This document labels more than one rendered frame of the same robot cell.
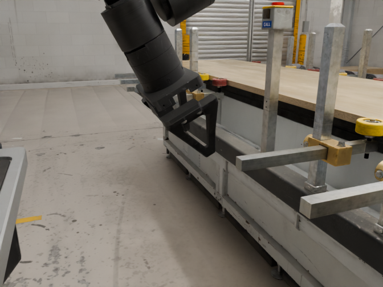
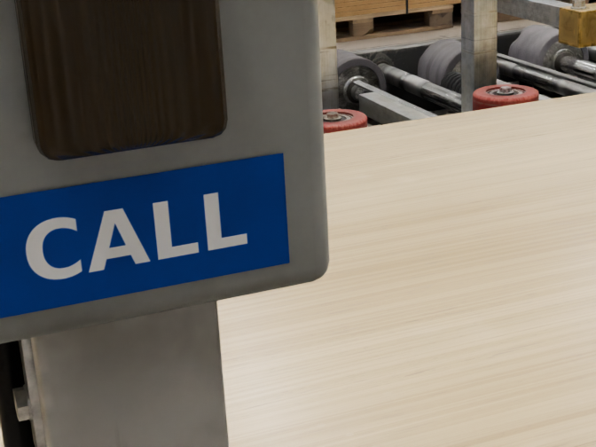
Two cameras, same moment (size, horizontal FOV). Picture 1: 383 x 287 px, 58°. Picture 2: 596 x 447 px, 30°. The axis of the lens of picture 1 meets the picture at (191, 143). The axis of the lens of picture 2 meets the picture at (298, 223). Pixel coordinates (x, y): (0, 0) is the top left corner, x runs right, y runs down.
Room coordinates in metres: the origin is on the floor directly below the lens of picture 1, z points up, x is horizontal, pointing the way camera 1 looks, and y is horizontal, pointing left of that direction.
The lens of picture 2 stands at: (1.12, -0.07, 1.23)
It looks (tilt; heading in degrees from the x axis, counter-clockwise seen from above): 20 degrees down; 270
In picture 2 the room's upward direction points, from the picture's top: 3 degrees counter-clockwise
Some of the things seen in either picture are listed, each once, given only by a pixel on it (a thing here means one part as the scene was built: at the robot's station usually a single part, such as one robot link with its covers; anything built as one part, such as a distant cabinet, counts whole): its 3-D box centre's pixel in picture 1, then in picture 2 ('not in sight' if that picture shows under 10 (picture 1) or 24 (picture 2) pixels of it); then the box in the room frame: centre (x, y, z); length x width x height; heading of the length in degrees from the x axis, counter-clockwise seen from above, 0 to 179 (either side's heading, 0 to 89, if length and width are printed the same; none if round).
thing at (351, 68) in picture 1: (338, 72); not in sight; (8.62, -3.63, 0.23); 2.41 x 0.77 x 0.17; 112
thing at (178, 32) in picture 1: (178, 70); not in sight; (2.09, 0.08, 0.93); 0.04 x 0.04 x 0.48; 21
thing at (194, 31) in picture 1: (193, 74); not in sight; (1.85, -0.01, 0.93); 0.04 x 0.04 x 0.48; 21
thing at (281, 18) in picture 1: (276, 19); (85, 97); (1.16, -0.27, 1.18); 0.07 x 0.07 x 0.08; 21
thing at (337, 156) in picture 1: (325, 148); not in sight; (0.90, -0.37, 0.84); 0.14 x 0.06 x 0.05; 21
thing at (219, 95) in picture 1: (185, 97); not in sight; (1.79, 0.03, 0.82); 0.43 x 0.03 x 0.04; 111
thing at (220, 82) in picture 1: (219, 88); not in sight; (1.86, -0.15, 0.85); 0.08 x 0.08 x 0.11
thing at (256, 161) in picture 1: (311, 154); not in sight; (0.86, -0.32, 0.83); 0.43 x 0.03 x 0.04; 111
